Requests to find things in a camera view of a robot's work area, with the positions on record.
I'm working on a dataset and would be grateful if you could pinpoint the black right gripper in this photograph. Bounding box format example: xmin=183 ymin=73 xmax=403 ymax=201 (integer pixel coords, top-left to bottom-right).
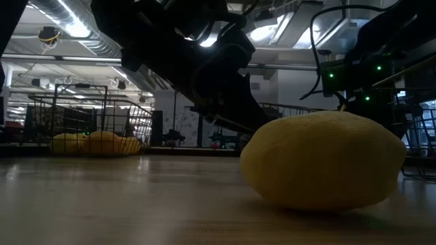
xmin=321 ymin=55 xmax=424 ymax=137

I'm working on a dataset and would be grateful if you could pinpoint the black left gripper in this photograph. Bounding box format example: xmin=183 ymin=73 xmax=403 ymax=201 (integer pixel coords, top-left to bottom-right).
xmin=191 ymin=29 xmax=273 ymax=136

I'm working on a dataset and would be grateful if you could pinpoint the yellow lemon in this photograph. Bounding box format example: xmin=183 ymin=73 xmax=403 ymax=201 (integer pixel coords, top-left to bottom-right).
xmin=117 ymin=135 xmax=142 ymax=154
xmin=50 ymin=132 xmax=90 ymax=154

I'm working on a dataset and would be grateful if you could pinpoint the orange mango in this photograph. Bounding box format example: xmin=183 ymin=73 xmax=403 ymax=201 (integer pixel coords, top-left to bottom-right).
xmin=81 ymin=130 xmax=121 ymax=156

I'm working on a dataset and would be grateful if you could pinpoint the black upright box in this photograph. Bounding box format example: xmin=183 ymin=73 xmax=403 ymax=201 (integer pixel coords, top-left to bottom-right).
xmin=151 ymin=110 xmax=164 ymax=147

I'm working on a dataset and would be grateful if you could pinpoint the dark shelving unit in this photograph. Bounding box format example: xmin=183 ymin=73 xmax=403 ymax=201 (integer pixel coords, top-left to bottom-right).
xmin=23 ymin=105 xmax=98 ymax=142

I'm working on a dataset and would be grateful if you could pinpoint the long grey ceiling pipe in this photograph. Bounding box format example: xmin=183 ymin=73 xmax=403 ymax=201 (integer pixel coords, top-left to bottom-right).
xmin=0 ymin=53 xmax=320 ymax=71

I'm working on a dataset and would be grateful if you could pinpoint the white pillar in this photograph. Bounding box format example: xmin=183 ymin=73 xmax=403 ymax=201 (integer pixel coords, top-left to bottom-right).
xmin=3 ymin=64 xmax=13 ymax=103

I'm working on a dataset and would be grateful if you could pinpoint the wire mesh basket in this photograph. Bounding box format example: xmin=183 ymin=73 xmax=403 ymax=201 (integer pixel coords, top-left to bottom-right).
xmin=258 ymin=101 xmax=328 ymax=118
xmin=373 ymin=54 xmax=436 ymax=183
xmin=29 ymin=96 xmax=153 ymax=157

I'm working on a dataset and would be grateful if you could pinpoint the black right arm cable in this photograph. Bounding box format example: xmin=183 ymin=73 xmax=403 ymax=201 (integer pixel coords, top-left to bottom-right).
xmin=299 ymin=3 xmax=403 ymax=101

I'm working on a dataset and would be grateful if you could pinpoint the silver angled duct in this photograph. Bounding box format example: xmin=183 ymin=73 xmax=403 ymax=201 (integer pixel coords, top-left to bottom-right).
xmin=251 ymin=0 xmax=345 ymax=50

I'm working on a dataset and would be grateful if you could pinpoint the silver spiral ventilation duct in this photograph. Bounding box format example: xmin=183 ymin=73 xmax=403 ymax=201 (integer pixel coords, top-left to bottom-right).
xmin=29 ymin=0 xmax=122 ymax=59

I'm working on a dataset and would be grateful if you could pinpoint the black and yellow cable reel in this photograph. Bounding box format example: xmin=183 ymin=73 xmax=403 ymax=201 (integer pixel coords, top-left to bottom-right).
xmin=37 ymin=26 xmax=62 ymax=45

